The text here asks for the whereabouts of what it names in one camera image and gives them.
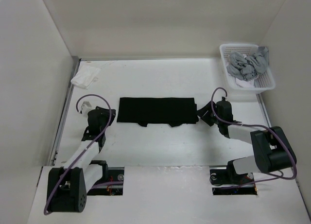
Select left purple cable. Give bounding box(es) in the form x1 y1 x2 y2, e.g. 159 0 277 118
43 94 123 215

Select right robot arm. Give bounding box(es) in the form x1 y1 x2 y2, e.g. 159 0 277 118
197 99 297 184

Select purple cable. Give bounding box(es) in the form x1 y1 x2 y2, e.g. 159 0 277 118
43 94 123 215
210 87 298 190

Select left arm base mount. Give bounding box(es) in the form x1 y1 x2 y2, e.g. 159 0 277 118
87 160 125 196

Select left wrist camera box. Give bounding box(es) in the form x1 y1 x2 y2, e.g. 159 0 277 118
80 101 93 117

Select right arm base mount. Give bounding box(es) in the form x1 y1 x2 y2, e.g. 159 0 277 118
209 161 257 195

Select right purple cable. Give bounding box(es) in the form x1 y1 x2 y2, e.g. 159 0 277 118
210 87 298 190

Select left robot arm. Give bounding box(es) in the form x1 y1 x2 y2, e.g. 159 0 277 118
44 106 116 215

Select white garment in basket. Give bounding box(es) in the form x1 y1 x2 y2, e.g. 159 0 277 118
235 78 255 88

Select black tank top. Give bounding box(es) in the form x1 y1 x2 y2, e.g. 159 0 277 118
117 97 199 127

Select grey tank top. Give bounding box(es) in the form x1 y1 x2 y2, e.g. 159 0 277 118
226 47 269 81

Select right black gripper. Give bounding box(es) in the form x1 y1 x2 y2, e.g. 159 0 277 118
194 101 222 126

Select folded white tank top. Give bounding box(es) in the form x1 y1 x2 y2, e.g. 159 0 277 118
70 65 101 89

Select white plastic basket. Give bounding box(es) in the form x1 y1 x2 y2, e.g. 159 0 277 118
219 43 276 94

